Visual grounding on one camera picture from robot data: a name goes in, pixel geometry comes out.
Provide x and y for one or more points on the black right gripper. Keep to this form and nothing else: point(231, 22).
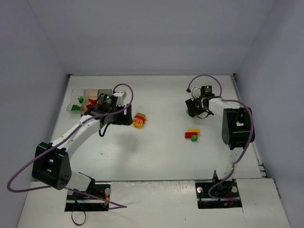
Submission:
point(191, 108)

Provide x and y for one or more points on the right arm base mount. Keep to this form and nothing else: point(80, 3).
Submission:
point(225, 195)

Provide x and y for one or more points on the tan plastic container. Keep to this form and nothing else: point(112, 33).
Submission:
point(89, 93)

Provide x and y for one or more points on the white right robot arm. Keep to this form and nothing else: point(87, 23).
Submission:
point(237, 126)

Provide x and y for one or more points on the red long lego brick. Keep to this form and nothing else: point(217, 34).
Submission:
point(188, 135)

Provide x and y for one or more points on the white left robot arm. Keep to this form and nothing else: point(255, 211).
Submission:
point(52, 166)

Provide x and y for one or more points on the grey plastic container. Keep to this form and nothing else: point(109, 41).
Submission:
point(104, 91)

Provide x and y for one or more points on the green lego in container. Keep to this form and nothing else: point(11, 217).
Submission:
point(75, 108)

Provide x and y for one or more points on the clear plastic container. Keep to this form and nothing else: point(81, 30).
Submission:
point(73, 101)

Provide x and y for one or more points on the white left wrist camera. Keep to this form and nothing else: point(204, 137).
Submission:
point(121, 95)

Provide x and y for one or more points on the yellow long lego brick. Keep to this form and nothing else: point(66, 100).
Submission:
point(194, 131)

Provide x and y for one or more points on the green number two lego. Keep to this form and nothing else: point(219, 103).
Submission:
point(194, 138)

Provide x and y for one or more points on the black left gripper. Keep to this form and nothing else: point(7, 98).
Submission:
point(122, 116)

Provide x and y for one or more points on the small green lego brick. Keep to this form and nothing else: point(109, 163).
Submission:
point(80, 99)

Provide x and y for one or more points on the yellow striped curved lego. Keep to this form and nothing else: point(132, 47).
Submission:
point(140, 115)

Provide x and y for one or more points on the yellow butterfly print lego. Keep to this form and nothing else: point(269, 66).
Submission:
point(137, 125)

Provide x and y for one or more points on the red curved lego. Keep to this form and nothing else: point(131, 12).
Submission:
point(139, 118)

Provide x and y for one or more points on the small red lego brick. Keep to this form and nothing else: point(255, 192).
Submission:
point(92, 101)

